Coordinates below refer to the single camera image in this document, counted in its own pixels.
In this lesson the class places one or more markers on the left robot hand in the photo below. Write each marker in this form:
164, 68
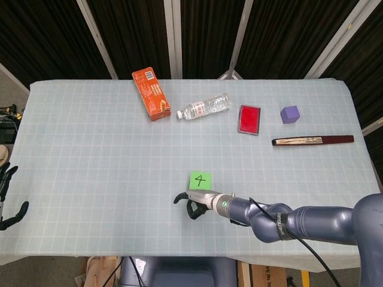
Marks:
6, 185

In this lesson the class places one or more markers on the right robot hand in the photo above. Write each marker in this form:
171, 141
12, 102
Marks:
203, 198

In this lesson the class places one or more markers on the green numbered foam cube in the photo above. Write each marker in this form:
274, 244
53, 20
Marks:
200, 180

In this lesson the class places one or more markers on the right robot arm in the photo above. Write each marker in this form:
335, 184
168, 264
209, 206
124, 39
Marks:
323, 221

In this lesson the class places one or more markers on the light green gridded table mat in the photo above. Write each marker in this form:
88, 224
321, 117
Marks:
104, 164

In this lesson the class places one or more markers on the purple foam cube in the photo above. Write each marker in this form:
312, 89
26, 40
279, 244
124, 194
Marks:
289, 115

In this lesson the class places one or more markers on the clear plastic water bottle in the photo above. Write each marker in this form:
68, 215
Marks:
203, 107

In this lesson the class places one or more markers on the red ink pad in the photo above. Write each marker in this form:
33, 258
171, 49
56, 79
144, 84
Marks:
249, 119

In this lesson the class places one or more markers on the brown cardboard box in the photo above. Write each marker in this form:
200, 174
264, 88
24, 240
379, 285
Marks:
269, 276

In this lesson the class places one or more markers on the orange cardboard box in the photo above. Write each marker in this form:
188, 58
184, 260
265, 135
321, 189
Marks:
152, 95

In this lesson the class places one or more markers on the dark wooden stick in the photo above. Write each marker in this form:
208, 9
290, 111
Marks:
314, 140

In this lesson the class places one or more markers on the light wooden pieces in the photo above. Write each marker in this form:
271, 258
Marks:
98, 272

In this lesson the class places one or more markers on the white partition post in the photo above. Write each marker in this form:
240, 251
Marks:
335, 45
98, 42
239, 39
173, 39

